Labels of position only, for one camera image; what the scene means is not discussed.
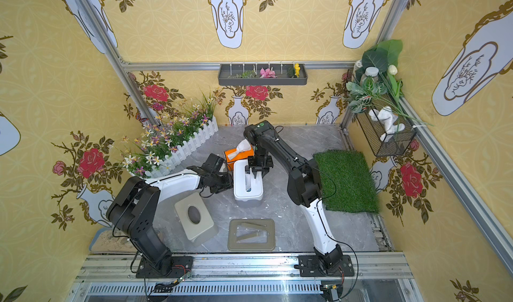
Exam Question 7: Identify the white tissue box lid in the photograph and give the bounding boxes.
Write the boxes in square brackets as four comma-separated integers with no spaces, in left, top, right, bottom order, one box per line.
[233,159,263,207]

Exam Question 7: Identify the grey tissue box base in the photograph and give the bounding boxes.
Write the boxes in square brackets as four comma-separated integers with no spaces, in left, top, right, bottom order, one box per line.
[235,199,263,208]

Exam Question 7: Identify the beige tissue box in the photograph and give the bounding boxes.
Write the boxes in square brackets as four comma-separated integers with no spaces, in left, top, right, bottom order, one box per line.
[174,192,219,247]

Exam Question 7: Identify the blue tissue paper pack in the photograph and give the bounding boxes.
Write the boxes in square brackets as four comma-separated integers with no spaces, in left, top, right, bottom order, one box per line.
[245,174,255,192]

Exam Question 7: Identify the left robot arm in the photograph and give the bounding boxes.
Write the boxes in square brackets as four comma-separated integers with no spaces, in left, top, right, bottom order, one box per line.
[106,154,233,277]

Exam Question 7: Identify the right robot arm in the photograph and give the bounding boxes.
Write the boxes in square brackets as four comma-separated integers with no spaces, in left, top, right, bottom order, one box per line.
[244,120,343,269]

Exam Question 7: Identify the orange tissue pack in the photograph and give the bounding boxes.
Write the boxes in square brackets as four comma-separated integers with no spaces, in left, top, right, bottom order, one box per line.
[224,139,254,171]

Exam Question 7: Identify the white fence flower planter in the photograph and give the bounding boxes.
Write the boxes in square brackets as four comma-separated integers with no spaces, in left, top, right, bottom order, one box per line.
[122,94,219,179]

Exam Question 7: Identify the pink artificial flower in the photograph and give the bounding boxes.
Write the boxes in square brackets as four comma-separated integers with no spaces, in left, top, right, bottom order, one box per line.
[260,68,277,78]

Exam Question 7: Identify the green artificial grass mat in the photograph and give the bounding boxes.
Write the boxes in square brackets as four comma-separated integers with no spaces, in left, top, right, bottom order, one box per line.
[314,150,379,213]

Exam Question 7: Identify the yellow artificial flower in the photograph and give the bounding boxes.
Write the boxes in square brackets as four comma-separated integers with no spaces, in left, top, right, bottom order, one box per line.
[293,64,301,78]

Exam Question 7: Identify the sand tray with stones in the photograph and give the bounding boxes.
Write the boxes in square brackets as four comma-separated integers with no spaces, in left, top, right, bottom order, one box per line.
[89,228,136,254]

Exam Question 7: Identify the white cloth in basket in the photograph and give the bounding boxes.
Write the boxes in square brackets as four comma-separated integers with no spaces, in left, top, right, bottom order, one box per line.
[368,106,406,142]

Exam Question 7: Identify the green artificial leaf plant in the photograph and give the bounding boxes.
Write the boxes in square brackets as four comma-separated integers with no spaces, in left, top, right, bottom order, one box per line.
[346,40,428,126]

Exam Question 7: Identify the olive green frame tray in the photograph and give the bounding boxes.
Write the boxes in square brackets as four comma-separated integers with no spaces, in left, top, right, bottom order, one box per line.
[227,219,276,252]

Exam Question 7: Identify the grey wall shelf tray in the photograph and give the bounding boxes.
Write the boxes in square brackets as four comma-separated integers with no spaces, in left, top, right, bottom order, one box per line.
[218,62,309,86]

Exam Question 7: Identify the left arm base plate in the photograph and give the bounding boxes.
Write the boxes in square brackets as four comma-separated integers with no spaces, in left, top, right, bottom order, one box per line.
[136,256,194,279]

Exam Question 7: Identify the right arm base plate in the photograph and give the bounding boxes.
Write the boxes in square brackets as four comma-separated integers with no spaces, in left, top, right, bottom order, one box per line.
[294,255,355,277]

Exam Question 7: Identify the black wire wall basket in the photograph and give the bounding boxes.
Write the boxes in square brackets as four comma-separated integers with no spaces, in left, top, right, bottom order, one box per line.
[356,95,416,157]

